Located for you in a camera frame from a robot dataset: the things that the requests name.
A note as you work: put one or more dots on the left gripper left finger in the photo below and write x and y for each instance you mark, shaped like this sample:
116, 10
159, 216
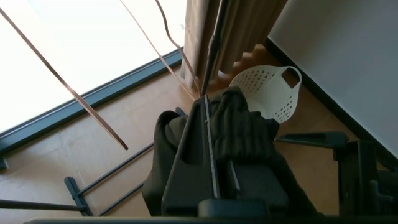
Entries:
186, 183

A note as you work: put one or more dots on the white laundry basket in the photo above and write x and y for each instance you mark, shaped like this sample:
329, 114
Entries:
267, 90

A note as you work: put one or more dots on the window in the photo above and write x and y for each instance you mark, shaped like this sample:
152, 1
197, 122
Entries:
77, 46

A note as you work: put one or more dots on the black garment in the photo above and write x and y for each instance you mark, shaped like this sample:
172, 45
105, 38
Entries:
239, 133

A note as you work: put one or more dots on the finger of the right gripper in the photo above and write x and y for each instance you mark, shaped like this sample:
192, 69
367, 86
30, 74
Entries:
317, 139

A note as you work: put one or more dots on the brown curtain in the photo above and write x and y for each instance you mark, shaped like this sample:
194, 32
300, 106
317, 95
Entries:
245, 31

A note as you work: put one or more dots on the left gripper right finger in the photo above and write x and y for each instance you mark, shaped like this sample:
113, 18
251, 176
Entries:
261, 183

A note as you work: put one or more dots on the black clothes rack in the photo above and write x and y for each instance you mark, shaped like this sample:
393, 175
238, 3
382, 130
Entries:
214, 49

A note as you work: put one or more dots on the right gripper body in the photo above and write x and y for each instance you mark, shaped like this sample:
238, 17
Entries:
351, 177

